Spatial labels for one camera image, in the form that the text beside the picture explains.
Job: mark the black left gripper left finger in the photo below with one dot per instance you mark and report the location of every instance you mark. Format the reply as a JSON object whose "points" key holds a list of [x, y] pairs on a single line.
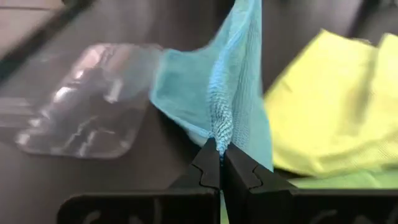
{"points": [[140, 205]]}

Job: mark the clear plastic bin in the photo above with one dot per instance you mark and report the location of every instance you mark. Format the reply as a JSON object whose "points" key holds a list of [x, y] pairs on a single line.
{"points": [[77, 102]]}

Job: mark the green microfiber towel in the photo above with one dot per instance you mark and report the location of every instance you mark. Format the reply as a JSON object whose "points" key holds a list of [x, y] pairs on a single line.
{"points": [[342, 180]]}

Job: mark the yellow-green microfiber towel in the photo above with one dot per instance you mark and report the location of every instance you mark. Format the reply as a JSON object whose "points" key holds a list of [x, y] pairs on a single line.
{"points": [[326, 109]]}

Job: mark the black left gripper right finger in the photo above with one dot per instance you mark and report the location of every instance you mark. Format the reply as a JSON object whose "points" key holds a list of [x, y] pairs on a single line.
{"points": [[280, 205]]}

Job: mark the blue microfiber towel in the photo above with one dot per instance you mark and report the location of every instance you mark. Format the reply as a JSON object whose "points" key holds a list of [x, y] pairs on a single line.
{"points": [[192, 93]]}

